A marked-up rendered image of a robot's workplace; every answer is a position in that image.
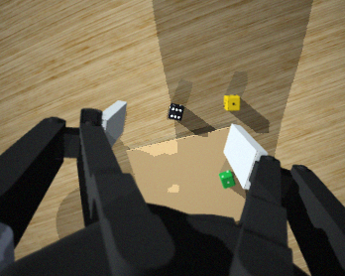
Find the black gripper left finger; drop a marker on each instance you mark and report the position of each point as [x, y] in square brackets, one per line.
[137, 242]

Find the tan flat mat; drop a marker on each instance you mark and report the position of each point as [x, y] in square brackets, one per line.
[184, 173]

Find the black die with white pips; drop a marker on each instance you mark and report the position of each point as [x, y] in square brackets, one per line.
[176, 111]

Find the green die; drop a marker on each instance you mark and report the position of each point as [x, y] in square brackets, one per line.
[227, 179]

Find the yellow die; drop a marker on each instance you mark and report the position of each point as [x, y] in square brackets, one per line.
[232, 102]

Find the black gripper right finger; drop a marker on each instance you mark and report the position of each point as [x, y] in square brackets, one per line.
[278, 197]

